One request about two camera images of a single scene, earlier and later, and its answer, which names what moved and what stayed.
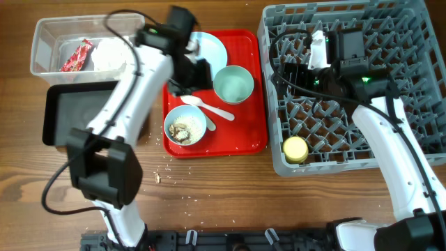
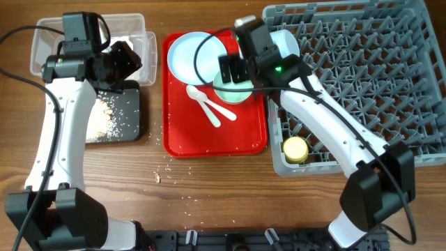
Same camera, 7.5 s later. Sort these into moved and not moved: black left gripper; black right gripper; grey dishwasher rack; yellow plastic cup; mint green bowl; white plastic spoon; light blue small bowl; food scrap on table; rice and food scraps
Moved: rice and food scraps; black right gripper; light blue small bowl; black left gripper; white plastic spoon
Not moved: mint green bowl; yellow plastic cup; grey dishwasher rack; food scrap on table
